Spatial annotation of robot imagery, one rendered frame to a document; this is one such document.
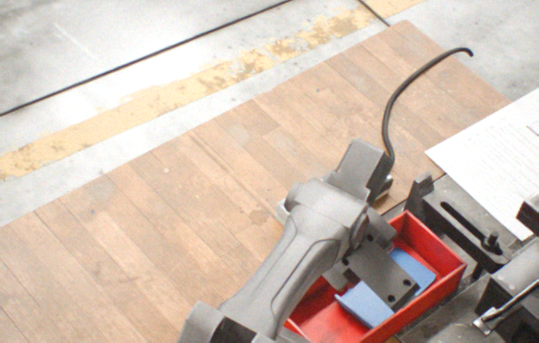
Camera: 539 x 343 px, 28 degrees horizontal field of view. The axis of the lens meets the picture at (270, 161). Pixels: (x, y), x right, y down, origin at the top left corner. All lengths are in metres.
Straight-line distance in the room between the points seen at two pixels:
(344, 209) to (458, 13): 2.39
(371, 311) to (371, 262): 0.25
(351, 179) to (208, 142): 0.50
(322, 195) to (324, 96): 0.64
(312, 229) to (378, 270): 0.17
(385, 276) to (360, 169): 0.13
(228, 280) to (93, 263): 0.19
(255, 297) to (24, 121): 1.96
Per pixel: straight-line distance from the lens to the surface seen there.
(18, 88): 3.03
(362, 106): 1.78
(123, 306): 1.48
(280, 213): 1.58
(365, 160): 1.22
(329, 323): 1.49
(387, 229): 1.32
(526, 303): 1.49
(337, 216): 1.14
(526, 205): 1.39
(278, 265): 1.07
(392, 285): 1.26
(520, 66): 3.39
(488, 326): 1.45
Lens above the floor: 2.12
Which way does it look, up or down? 47 degrees down
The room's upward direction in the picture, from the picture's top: 11 degrees clockwise
